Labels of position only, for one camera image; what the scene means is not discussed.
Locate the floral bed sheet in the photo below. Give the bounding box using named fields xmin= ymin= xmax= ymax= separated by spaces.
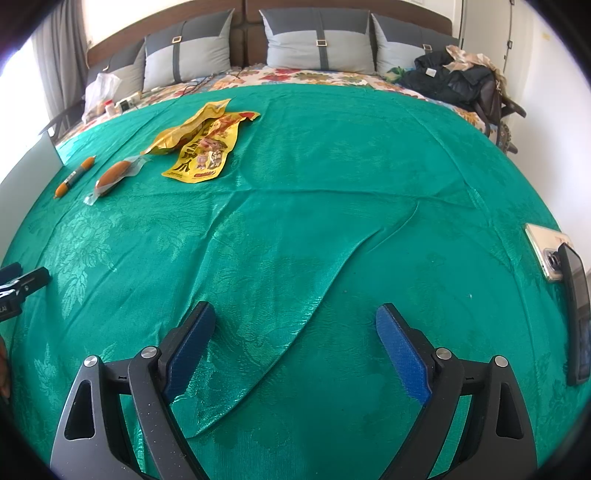
xmin=55 ymin=64 xmax=491 ymax=145

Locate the green patterned bedspread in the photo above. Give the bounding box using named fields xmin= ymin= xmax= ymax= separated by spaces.
xmin=0 ymin=83 xmax=588 ymax=480

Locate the white plastic bag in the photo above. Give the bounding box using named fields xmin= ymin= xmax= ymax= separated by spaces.
xmin=82 ymin=72 xmax=122 ymax=123

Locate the vacuum-packed brown sausage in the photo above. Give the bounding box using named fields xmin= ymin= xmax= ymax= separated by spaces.
xmin=83 ymin=156 xmax=153 ymax=207

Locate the dark wooden chair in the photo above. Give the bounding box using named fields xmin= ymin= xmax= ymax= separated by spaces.
xmin=39 ymin=102 xmax=87 ymax=140

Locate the black smartphone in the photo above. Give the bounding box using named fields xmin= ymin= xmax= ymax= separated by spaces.
xmin=558 ymin=242 xmax=591 ymax=387

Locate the white smartphone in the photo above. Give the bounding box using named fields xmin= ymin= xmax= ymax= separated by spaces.
xmin=524 ymin=223 xmax=573 ymax=282

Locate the thin dark cable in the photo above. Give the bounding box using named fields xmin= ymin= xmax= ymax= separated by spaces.
xmin=178 ymin=69 xmax=242 ymax=96

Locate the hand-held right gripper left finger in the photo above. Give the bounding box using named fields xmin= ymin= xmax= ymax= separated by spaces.
xmin=50 ymin=301 xmax=218 ymax=480

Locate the yellow printed snack bag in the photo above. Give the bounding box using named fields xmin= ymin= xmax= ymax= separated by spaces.
xmin=161 ymin=111 xmax=262 ymax=184

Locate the white flat board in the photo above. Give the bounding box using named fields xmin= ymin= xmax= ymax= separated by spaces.
xmin=0 ymin=134 xmax=64 ymax=200

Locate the grey curtain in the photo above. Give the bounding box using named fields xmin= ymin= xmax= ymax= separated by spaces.
xmin=39 ymin=0 xmax=89 ymax=121

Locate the dark chair with cushion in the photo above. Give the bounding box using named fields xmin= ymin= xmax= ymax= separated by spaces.
xmin=489 ymin=96 xmax=528 ymax=155

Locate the brown padded headboard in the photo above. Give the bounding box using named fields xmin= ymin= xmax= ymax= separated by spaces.
xmin=85 ymin=0 xmax=454 ymax=71

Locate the grey two-tone pillow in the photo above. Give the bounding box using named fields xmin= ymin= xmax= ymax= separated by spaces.
xmin=259 ymin=8 xmax=376 ymax=75
xmin=142 ymin=9 xmax=235 ymax=93
xmin=372 ymin=13 xmax=462 ymax=75
xmin=87 ymin=39 xmax=147 ymax=94

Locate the black jacket pile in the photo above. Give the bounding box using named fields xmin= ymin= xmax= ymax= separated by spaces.
xmin=398 ymin=48 xmax=500 ymax=112

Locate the beige garment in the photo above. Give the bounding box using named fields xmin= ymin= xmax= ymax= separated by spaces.
xmin=445 ymin=44 xmax=505 ymax=77

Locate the brown handbag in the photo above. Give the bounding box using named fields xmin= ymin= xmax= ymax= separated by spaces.
xmin=473 ymin=69 xmax=505 ymax=126

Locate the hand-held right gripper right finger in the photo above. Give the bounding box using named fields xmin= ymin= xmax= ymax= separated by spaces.
xmin=375 ymin=303 xmax=539 ymax=480

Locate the thin orange sausage stick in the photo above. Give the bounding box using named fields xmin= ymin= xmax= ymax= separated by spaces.
xmin=54 ymin=156 xmax=96 ymax=200

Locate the crumpled yellow snack bag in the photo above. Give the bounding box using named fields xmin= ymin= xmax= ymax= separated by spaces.
xmin=141 ymin=98 xmax=232 ymax=156

